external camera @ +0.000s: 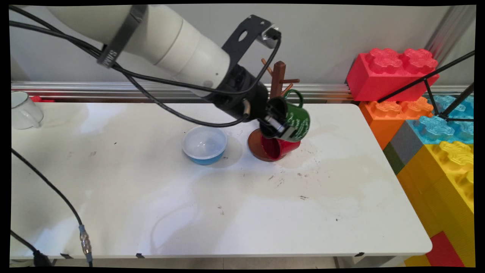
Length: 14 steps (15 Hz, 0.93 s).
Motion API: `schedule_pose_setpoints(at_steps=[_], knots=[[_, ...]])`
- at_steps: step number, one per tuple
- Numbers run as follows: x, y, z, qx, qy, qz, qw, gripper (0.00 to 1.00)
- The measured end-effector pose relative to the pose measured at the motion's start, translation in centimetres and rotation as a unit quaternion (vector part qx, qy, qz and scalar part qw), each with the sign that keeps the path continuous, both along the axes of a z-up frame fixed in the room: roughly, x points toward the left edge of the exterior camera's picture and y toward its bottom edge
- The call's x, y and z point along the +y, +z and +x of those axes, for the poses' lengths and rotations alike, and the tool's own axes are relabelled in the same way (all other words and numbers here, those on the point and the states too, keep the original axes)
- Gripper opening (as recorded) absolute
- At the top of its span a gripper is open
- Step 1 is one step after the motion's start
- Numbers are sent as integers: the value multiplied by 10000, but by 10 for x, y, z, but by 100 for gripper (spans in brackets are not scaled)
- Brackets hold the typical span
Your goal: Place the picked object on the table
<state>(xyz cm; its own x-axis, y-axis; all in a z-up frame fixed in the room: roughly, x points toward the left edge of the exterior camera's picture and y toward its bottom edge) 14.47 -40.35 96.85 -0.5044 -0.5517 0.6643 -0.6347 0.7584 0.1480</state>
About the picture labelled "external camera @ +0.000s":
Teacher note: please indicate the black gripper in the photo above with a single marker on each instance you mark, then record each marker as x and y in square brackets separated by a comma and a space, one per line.
[242, 96]

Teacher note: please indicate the green enamel mug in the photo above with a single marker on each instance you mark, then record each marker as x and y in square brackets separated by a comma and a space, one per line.
[299, 119]

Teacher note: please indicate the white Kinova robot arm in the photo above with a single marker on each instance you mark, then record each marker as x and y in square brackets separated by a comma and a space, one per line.
[170, 38]

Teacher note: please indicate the red enamel mug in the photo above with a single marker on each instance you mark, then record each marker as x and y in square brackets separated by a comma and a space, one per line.
[278, 148]

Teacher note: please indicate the brown wooden mug tree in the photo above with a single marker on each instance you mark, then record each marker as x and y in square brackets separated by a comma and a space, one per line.
[279, 77]

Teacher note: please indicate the white and blue bowl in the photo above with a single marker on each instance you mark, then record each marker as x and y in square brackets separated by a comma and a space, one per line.
[204, 145]

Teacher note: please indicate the big orange toy brick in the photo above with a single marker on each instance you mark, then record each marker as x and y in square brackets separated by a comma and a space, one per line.
[382, 117]

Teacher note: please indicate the big red toy brick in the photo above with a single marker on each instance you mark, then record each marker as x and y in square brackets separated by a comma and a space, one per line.
[382, 76]

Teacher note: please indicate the big dark green toy brick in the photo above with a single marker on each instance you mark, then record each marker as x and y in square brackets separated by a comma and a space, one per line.
[393, 158]

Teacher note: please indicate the big grey toy brick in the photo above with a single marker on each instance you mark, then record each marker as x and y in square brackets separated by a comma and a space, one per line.
[406, 143]

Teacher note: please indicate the big blue toy brick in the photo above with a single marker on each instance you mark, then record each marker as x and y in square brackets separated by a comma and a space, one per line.
[435, 129]

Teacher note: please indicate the black tripod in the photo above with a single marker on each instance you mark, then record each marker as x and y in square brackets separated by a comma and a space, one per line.
[428, 77]

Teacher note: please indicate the big yellow toy brick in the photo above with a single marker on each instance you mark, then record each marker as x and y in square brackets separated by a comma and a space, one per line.
[439, 178]

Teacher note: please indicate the slanted aluminium profile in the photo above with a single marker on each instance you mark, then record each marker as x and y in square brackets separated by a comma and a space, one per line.
[449, 32]

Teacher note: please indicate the flat red toy brick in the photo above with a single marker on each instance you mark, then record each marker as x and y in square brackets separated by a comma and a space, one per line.
[443, 252]

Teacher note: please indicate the small red object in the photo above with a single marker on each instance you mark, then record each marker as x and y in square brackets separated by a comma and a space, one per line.
[39, 99]

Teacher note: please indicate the white enamel mug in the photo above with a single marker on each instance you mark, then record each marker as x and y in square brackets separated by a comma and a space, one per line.
[24, 112]

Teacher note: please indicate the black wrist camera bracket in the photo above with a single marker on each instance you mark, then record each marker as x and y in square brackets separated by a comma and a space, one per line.
[244, 36]

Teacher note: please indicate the horizontal aluminium rail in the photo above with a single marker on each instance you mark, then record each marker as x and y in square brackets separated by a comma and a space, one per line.
[94, 91]

